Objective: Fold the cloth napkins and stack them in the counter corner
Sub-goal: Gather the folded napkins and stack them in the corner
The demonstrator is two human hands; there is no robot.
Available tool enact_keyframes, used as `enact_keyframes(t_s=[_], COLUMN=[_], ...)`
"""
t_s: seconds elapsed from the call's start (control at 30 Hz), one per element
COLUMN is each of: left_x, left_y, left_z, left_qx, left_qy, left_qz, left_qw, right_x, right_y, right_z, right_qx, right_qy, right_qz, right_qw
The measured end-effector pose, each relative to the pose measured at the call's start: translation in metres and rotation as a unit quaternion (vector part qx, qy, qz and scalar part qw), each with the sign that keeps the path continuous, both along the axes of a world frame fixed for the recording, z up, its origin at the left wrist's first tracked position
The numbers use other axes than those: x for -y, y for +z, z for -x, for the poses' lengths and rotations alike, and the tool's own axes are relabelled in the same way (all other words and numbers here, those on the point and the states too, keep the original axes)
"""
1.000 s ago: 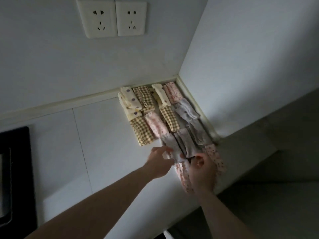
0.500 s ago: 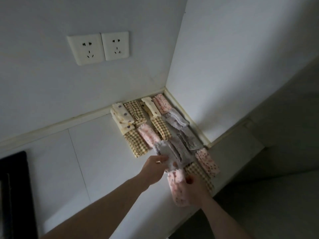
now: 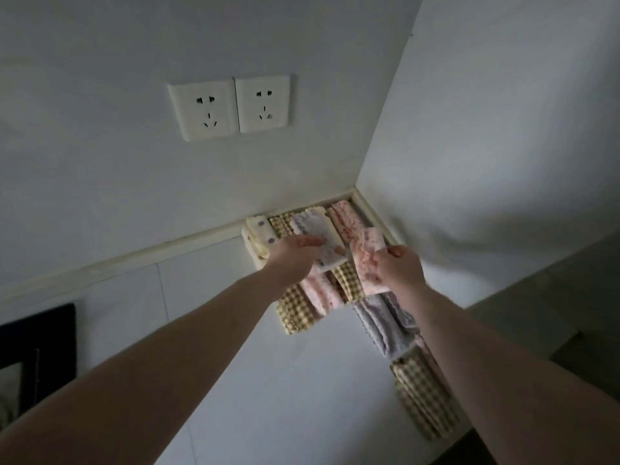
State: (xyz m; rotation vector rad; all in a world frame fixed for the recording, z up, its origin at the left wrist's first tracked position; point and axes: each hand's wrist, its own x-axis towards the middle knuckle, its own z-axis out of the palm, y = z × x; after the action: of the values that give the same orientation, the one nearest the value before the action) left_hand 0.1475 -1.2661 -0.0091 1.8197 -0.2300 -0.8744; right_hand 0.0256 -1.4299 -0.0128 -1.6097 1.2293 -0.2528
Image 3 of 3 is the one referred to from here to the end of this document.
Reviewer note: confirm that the person's right hand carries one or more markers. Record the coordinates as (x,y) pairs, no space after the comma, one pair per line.
(399,273)

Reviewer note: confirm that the person's left hand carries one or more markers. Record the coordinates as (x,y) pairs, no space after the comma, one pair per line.
(288,259)

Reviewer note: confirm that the person's left thumb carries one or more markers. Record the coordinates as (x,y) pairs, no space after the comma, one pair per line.
(310,241)

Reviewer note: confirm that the person's right fingers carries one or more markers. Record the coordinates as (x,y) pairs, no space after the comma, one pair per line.
(390,254)

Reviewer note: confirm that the white dotted scalloped cloth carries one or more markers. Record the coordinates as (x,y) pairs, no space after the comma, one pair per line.
(319,227)

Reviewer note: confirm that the pink floral cloth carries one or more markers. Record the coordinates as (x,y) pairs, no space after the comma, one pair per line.
(322,292)
(345,220)
(368,244)

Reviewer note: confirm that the person's left forearm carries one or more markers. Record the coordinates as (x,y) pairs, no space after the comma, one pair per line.
(145,372)

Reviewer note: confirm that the person's right forearm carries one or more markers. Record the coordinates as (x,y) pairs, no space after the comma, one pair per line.
(508,382)

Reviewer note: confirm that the yellow checked folded cloth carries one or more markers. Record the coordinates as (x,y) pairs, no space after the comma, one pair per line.
(424,397)
(283,223)
(348,280)
(295,312)

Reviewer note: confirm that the cream purple-dotted folded cloth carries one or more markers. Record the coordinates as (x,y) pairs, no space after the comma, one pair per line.
(259,234)

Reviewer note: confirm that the lavender grey folded cloth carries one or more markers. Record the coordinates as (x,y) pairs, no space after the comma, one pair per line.
(387,329)

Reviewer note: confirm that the black countertop appliance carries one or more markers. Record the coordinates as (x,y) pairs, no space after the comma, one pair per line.
(46,348)

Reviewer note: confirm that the white wall power socket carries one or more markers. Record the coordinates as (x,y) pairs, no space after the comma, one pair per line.
(203,111)
(264,104)

